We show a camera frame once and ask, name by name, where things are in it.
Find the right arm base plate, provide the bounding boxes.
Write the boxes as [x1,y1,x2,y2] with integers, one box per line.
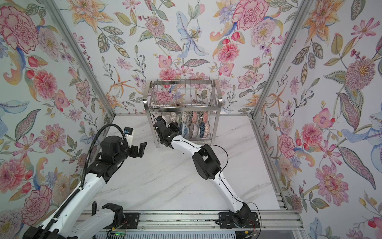
[216,212,261,229]

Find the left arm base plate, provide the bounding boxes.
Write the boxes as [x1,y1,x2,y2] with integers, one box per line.
[109,213,140,229]

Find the green leaf pattern bowl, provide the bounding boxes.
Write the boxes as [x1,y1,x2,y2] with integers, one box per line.
[199,111,209,123]

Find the blue triangle pattern bowl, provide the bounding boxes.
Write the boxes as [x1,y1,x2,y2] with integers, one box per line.
[199,122,210,139]

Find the steel two-tier dish rack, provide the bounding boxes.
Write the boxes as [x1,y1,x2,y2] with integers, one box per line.
[143,79,223,143]

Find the purple striped bowl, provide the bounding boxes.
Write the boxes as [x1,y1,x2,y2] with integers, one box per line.
[190,123,200,139]

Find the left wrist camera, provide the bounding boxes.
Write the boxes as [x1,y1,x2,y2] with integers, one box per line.
[124,126,134,148]

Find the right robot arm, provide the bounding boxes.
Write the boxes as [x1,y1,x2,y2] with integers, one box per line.
[153,117,262,230]

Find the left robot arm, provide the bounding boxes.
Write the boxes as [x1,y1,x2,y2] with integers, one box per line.
[22,123,147,239]

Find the white brown lattice bowl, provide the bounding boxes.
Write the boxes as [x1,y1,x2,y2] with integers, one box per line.
[170,112,178,122]

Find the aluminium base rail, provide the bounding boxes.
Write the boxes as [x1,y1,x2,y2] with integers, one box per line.
[125,210,304,232]

